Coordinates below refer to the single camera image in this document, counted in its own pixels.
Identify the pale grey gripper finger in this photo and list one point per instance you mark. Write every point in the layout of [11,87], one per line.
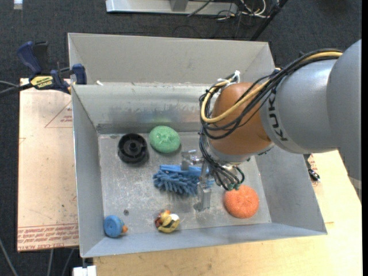
[187,159]
[203,200]

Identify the blue noodle duster brush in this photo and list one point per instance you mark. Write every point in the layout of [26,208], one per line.
[172,181]

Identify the green round scrubber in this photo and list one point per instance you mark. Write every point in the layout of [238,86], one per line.
[164,139]

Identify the orange round scrubber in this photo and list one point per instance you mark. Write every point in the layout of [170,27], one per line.
[242,202]

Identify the yellow rubber duck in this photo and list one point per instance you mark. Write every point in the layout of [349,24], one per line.
[169,222]

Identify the black plastic spool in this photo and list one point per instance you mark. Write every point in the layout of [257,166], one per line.
[132,148]

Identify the blue toy duck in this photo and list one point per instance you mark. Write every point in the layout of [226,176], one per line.
[112,226]

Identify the grey metal bin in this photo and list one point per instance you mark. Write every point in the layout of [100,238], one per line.
[138,65]

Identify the brown cardboard board, red print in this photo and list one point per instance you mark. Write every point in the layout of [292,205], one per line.
[46,168]

